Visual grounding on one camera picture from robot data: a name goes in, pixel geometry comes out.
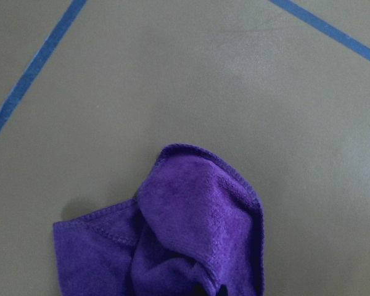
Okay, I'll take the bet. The purple microfibre cloth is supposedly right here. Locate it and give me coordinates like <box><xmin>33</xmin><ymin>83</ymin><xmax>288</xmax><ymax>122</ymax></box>
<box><xmin>53</xmin><ymin>144</ymin><xmax>265</xmax><ymax>295</ymax></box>

